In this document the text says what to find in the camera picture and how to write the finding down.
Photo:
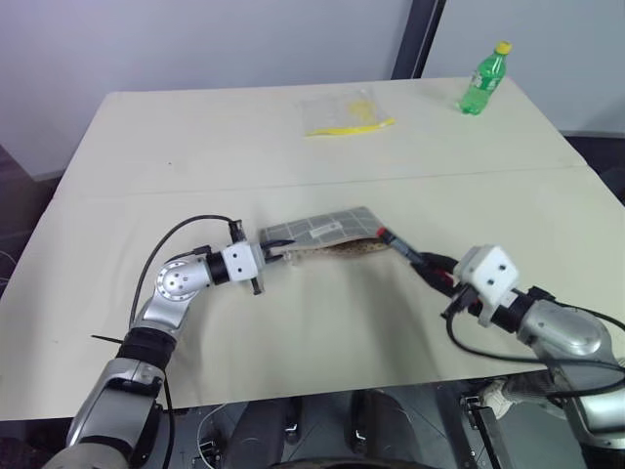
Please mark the green plastic bottle yellow cap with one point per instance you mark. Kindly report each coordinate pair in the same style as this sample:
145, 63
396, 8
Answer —
481, 85

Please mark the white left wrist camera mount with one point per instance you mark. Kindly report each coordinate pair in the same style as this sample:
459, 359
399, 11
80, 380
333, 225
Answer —
240, 263

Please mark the dark wall pillar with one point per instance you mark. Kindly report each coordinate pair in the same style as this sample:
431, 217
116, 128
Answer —
417, 39

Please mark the red marker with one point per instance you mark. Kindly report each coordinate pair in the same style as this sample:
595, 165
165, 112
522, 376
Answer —
398, 245

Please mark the black metal frame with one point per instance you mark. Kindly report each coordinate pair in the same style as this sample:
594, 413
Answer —
488, 435

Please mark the white grey padded object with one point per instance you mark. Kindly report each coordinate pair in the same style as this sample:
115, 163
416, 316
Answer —
508, 393

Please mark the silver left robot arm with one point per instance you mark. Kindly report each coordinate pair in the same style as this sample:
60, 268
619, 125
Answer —
171, 285

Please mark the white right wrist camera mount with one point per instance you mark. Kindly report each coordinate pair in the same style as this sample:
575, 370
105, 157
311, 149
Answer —
490, 273

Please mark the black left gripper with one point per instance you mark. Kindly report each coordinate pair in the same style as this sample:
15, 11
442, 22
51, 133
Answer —
262, 281

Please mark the clear bag yellow zip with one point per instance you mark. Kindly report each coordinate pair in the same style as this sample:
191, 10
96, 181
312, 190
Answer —
344, 115

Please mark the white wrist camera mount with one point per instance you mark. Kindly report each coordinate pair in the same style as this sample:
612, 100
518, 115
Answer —
240, 263
490, 273

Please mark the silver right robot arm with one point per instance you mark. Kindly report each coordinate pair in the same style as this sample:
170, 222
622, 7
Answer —
561, 327

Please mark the grid pattern zip pouch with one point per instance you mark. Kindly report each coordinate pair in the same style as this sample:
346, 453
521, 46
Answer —
337, 227

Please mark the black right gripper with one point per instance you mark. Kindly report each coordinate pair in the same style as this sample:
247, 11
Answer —
463, 298

